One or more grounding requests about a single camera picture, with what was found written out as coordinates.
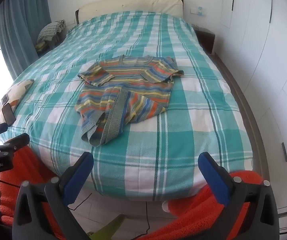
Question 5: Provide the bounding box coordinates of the white wall socket panel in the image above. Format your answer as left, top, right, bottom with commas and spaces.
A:
190, 6, 206, 16

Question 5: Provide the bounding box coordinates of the patterned cream pillow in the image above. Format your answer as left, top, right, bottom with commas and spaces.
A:
0, 79, 35, 124

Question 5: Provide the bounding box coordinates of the dark cloth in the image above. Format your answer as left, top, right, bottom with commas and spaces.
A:
47, 34, 66, 50

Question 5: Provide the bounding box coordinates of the dark wooden nightstand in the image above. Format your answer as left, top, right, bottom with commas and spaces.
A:
193, 25, 216, 55

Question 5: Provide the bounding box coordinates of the grey bed frame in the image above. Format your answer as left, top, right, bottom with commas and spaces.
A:
208, 52, 271, 180

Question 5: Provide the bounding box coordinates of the teal plaid bedspread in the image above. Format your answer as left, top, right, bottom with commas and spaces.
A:
0, 10, 255, 202

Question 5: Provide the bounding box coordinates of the black cable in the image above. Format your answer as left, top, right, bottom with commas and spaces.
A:
145, 201, 151, 232

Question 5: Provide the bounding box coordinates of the checkered cloth bundle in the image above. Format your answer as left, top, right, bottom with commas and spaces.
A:
37, 20, 66, 43

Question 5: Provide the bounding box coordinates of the black smartphone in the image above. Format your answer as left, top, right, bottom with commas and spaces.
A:
2, 103, 16, 127

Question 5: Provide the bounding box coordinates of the striped knit sweater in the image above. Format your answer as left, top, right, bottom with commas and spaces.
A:
75, 54, 184, 147

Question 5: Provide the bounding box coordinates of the cream padded headboard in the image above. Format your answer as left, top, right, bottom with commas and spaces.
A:
75, 0, 184, 25

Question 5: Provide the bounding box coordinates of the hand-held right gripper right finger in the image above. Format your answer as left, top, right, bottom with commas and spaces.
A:
198, 152, 280, 240

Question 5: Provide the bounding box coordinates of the lime green plastic object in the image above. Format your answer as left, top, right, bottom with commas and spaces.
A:
87, 214, 126, 240

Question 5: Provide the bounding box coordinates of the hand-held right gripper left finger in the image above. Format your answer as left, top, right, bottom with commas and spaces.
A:
12, 151, 94, 240

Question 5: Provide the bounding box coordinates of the teal curtain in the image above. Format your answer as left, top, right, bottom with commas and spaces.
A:
0, 0, 52, 80

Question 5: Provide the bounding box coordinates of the white wardrobe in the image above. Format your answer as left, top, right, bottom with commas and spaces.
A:
220, 0, 287, 213

